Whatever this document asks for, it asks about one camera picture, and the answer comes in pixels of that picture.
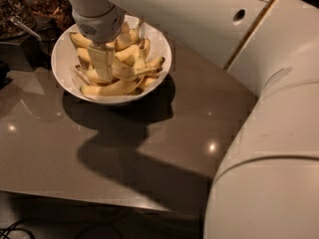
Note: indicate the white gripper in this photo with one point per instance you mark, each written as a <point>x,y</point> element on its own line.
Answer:
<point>99,28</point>

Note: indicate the metal scoop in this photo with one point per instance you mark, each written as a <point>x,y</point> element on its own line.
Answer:
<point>16,21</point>

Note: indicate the large curved top banana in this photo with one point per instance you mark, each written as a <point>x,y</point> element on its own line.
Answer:
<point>128,73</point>

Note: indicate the front bottom banana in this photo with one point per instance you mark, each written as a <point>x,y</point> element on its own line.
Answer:
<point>119,88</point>

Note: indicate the white bowl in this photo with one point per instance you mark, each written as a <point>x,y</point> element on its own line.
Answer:
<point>65,60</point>

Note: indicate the banana at bowl back left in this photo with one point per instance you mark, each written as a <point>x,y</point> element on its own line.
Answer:
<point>79,40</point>

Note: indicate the middle left lower banana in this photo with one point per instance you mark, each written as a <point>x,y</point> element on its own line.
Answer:
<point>92,76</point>

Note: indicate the right side small banana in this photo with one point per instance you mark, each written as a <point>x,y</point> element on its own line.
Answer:
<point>150,77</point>

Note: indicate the glass jar with snacks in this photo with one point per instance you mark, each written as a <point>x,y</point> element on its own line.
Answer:
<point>14,8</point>

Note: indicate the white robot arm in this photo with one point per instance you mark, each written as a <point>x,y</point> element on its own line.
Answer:
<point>266,184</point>

